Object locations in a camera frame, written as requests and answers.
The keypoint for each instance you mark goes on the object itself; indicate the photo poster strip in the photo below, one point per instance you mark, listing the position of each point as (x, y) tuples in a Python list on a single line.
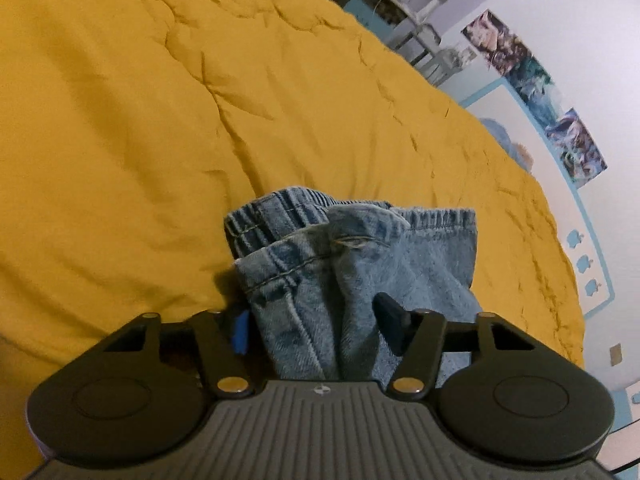
[(567, 134)]

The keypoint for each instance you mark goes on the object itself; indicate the yellow bed cover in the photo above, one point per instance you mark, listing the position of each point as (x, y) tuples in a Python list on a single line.
[(130, 128)]

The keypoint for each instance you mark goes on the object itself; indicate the blue denim pants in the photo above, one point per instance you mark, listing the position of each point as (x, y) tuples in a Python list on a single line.
[(310, 266)]

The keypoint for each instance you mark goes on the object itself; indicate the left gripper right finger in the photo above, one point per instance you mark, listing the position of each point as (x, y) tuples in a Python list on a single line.
[(417, 338)]

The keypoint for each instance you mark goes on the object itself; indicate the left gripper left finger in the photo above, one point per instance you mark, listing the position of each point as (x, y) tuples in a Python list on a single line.
[(223, 373)]

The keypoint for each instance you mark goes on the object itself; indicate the white blue headboard panel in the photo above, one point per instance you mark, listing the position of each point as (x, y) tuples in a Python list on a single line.
[(498, 101)]

